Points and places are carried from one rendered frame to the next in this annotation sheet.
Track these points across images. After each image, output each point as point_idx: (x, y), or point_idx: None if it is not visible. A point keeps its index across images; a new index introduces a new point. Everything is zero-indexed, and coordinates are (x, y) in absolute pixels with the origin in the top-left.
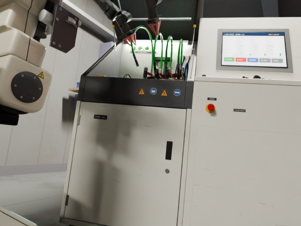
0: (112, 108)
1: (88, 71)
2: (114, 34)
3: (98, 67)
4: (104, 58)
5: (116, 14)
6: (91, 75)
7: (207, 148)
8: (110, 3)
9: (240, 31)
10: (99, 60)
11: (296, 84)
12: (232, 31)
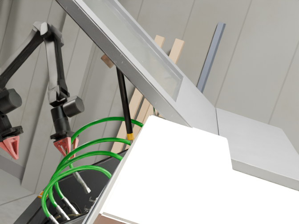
0: None
1: (58, 180)
2: (153, 114)
3: (84, 174)
4: (107, 160)
5: (53, 106)
6: (58, 186)
7: None
8: (53, 88)
9: (106, 186)
10: (95, 162)
11: None
12: (110, 178)
